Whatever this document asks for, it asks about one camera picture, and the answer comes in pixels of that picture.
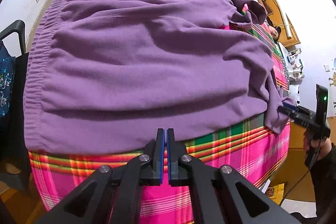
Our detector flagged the black cable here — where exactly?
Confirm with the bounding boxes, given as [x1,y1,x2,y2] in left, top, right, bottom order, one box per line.
[280,151,324,206]

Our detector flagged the navy drawstring bag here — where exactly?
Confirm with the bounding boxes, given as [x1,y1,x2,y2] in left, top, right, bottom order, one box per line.
[0,40,13,119]

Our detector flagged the pink plaid blanket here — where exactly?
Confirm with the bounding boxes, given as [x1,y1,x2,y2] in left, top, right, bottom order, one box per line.
[28,0,292,224]

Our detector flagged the person's right hand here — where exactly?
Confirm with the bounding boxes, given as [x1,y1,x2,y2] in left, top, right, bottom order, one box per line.
[303,130,334,161]

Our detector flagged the wooden headboard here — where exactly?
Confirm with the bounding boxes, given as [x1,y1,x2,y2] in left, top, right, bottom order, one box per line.
[249,0,301,47]

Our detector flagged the purple pants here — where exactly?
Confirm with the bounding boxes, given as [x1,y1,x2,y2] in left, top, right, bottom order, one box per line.
[23,0,296,155]

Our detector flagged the black mesh office chair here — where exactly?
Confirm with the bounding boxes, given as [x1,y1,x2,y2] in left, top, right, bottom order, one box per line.
[0,20,32,188]

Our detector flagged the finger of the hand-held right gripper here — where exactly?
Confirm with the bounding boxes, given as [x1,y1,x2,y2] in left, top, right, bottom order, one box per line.
[281,103,305,113]
[278,106,297,123]

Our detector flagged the person's right forearm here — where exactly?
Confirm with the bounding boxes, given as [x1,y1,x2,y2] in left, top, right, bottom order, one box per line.
[314,144,336,216]

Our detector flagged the yellow snack packet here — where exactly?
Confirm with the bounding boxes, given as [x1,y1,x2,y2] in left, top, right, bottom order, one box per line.
[265,183,285,199]

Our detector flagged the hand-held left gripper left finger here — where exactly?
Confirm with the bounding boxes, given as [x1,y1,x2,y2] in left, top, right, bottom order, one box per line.
[37,128,166,224]

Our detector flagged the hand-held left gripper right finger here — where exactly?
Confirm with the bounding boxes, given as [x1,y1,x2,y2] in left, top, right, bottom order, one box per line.
[167,128,302,224]

